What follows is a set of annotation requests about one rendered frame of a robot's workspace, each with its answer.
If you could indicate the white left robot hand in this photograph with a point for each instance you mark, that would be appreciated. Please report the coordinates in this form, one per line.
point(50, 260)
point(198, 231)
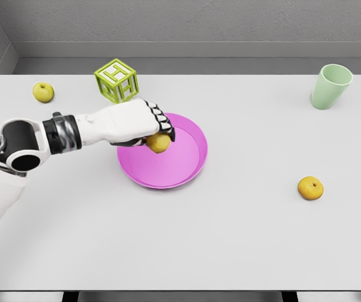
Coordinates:
point(136, 121)

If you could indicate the yellow lemon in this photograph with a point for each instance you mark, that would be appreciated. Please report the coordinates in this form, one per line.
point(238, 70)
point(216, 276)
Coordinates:
point(158, 143)

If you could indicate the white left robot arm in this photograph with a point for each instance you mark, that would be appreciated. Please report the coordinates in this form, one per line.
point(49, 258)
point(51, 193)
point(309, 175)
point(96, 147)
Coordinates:
point(54, 135)

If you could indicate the magenta plate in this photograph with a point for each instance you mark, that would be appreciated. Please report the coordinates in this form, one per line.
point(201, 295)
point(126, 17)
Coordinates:
point(167, 160)

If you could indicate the green letter block cube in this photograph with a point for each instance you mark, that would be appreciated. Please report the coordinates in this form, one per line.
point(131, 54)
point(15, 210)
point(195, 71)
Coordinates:
point(116, 81)

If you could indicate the yellow-green apple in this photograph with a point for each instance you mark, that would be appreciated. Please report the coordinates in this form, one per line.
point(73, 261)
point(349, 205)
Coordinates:
point(43, 92)

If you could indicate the orange-yellow round fruit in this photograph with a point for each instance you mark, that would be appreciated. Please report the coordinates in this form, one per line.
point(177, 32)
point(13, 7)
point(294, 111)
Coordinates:
point(310, 187)

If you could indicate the pale green cup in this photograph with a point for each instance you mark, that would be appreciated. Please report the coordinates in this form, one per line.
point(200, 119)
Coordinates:
point(329, 88)

